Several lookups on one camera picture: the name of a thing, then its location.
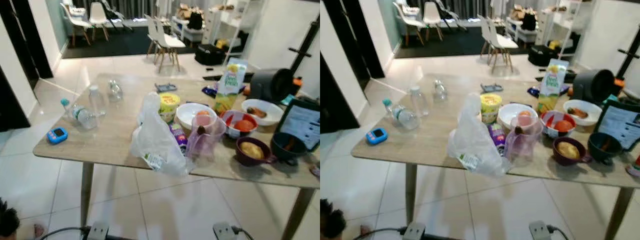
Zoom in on light wooden dining table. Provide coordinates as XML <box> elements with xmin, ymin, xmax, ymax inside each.
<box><xmin>351</xmin><ymin>73</ymin><xmax>640</xmax><ymax>240</ymax></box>
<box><xmin>33</xmin><ymin>73</ymin><xmax>321</xmax><ymax>240</ymax></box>

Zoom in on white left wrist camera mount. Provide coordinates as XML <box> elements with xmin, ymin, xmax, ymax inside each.
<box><xmin>402</xmin><ymin>222</ymin><xmax>427</xmax><ymax>240</ymax></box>
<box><xmin>86</xmin><ymin>222</ymin><xmax>110</xmax><ymax>240</ymax></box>

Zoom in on black bag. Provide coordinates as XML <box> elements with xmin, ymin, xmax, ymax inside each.
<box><xmin>194</xmin><ymin>44</ymin><xmax>227</xmax><ymax>66</ymax></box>
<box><xmin>527</xmin><ymin>45</ymin><xmax>560</xmax><ymax>67</ymax></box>

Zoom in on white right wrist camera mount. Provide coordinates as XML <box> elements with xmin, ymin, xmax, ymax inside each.
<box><xmin>529</xmin><ymin>221</ymin><xmax>552</xmax><ymax>240</ymax></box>
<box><xmin>212</xmin><ymin>222</ymin><xmax>237</xmax><ymax>240</ymax></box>

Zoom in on blue digital timer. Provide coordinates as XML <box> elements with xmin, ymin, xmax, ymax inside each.
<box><xmin>365</xmin><ymin>127</ymin><xmax>388</xmax><ymax>146</ymax></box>
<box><xmin>47</xmin><ymin>127</ymin><xmax>69</xmax><ymax>145</ymax></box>

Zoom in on clear bottle blue cap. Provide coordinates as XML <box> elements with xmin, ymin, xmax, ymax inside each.
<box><xmin>60</xmin><ymin>98</ymin><xmax>98</xmax><ymax>131</ymax></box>
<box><xmin>382</xmin><ymin>98</ymin><xmax>420</xmax><ymax>131</ymax></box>

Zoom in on dark teal cup with handle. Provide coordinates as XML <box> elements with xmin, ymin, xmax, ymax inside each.
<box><xmin>270</xmin><ymin>132</ymin><xmax>308</xmax><ymax>166</ymax></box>
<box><xmin>587</xmin><ymin>132</ymin><xmax>623</xmax><ymax>165</ymax></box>

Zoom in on crumpled clear plastic bottle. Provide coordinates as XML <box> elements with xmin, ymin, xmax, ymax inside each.
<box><xmin>107</xmin><ymin>79</ymin><xmax>124</xmax><ymax>103</ymax></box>
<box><xmin>433</xmin><ymin>79</ymin><xmax>448</xmax><ymax>103</ymax></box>

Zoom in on black-haired person head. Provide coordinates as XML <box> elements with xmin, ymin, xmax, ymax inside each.
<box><xmin>320</xmin><ymin>199</ymin><xmax>347</xmax><ymax>240</ymax></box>
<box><xmin>0</xmin><ymin>199</ymin><xmax>21</xmax><ymax>238</ymax></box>

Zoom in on yellow instant noodle cup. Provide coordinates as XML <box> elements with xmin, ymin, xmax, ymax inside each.
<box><xmin>480</xmin><ymin>93</ymin><xmax>503</xmax><ymax>125</ymax></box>
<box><xmin>159</xmin><ymin>92</ymin><xmax>181</xmax><ymax>124</ymax></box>

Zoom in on purple drink can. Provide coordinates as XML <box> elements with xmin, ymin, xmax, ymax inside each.
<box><xmin>487</xmin><ymin>123</ymin><xmax>507</xmax><ymax>157</ymax></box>
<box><xmin>169</xmin><ymin>123</ymin><xmax>189</xmax><ymax>156</ymax></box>

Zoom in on black metal stand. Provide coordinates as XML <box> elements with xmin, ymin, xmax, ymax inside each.
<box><xmin>617</xmin><ymin>30</ymin><xmax>640</xmax><ymax>76</ymax></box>
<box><xmin>287</xmin><ymin>15</ymin><xmax>321</xmax><ymax>76</ymax></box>

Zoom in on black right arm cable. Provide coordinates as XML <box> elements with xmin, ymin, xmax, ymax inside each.
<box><xmin>547</xmin><ymin>225</ymin><xmax>571</xmax><ymax>240</ymax></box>
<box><xmin>231</xmin><ymin>226</ymin><xmax>256</xmax><ymax>240</ymax></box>

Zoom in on clear pink measuring jug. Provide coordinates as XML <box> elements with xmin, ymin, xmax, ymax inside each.
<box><xmin>504</xmin><ymin>117</ymin><xmax>544</xmax><ymax>166</ymax></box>
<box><xmin>186</xmin><ymin>116</ymin><xmax>227</xmax><ymax>161</ymax></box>

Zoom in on black carpet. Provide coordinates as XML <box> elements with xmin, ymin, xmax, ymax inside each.
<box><xmin>62</xmin><ymin>27</ymin><xmax>251</xmax><ymax>60</ymax></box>
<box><xmin>395</xmin><ymin>27</ymin><xmax>581</xmax><ymax>60</ymax></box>

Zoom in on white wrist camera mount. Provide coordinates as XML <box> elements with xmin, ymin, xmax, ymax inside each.
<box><xmin>402</xmin><ymin>222</ymin><xmax>427</xmax><ymax>240</ymax></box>
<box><xmin>86</xmin><ymin>222</ymin><xmax>110</xmax><ymax>240</ymax></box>
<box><xmin>212</xmin><ymin>222</ymin><xmax>237</xmax><ymax>240</ymax></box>
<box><xmin>529</xmin><ymin>221</ymin><xmax>552</xmax><ymax>240</ymax></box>

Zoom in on maroon cup with handle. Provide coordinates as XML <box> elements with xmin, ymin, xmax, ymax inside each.
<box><xmin>235</xmin><ymin>136</ymin><xmax>277</xmax><ymax>167</ymax></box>
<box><xmin>552</xmin><ymin>137</ymin><xmax>593</xmax><ymax>167</ymax></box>

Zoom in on clear plastic bag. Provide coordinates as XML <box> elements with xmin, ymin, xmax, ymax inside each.
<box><xmin>446</xmin><ymin>92</ymin><xmax>511</xmax><ymax>178</ymax></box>
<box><xmin>130</xmin><ymin>91</ymin><xmax>193</xmax><ymax>177</ymax></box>

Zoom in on white chair wooden legs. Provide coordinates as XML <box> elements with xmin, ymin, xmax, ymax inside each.
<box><xmin>393</xmin><ymin>2</ymin><xmax>427</xmax><ymax>47</ymax></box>
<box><xmin>60</xmin><ymin>2</ymin><xmax>94</xmax><ymax>47</ymax></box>
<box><xmin>89</xmin><ymin>2</ymin><xmax>111</xmax><ymax>42</ymax></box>
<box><xmin>422</xmin><ymin>2</ymin><xmax>444</xmax><ymax>42</ymax></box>
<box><xmin>145</xmin><ymin>15</ymin><xmax>187</xmax><ymax>74</ymax></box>
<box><xmin>477</xmin><ymin>16</ymin><xmax>519</xmax><ymax>74</ymax></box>

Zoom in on clear bottle white cap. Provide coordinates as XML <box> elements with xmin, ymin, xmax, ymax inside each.
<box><xmin>409</xmin><ymin>86</ymin><xmax>430</xmax><ymax>117</ymax></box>
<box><xmin>88</xmin><ymin>85</ymin><xmax>107</xmax><ymax>117</ymax></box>

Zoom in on red patterned bowl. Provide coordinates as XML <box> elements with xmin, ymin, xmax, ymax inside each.
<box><xmin>220</xmin><ymin>110</ymin><xmax>259</xmax><ymax>139</ymax></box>
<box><xmin>540</xmin><ymin>111</ymin><xmax>577</xmax><ymax>139</ymax></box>

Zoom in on white ceramic bowl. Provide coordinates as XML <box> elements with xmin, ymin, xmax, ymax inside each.
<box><xmin>563</xmin><ymin>99</ymin><xmax>603</xmax><ymax>127</ymax></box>
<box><xmin>176</xmin><ymin>102</ymin><xmax>217</xmax><ymax>131</ymax></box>
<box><xmin>498</xmin><ymin>103</ymin><xmax>538</xmax><ymax>132</ymax></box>
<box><xmin>241</xmin><ymin>98</ymin><xmax>284</xmax><ymax>127</ymax></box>

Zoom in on orange juice carton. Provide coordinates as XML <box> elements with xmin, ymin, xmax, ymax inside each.
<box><xmin>214</xmin><ymin>58</ymin><xmax>248</xmax><ymax>115</ymax></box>
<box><xmin>537</xmin><ymin>59</ymin><xmax>570</xmax><ymax>115</ymax></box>

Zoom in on white shelving unit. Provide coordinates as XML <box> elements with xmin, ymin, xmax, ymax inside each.
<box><xmin>202</xmin><ymin>0</ymin><xmax>256</xmax><ymax>51</ymax></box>
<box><xmin>535</xmin><ymin>0</ymin><xmax>583</xmax><ymax>51</ymax></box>

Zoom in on black pouch with white label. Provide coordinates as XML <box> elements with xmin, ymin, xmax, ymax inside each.
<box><xmin>594</xmin><ymin>99</ymin><xmax>640</xmax><ymax>151</ymax></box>
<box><xmin>275</xmin><ymin>98</ymin><xmax>321</xmax><ymax>152</ymax></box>

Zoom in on yellow potato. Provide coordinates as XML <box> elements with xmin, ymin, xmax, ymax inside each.
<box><xmin>557</xmin><ymin>141</ymin><xmax>581</xmax><ymax>160</ymax></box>
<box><xmin>240</xmin><ymin>141</ymin><xmax>264</xmax><ymax>160</ymax></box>

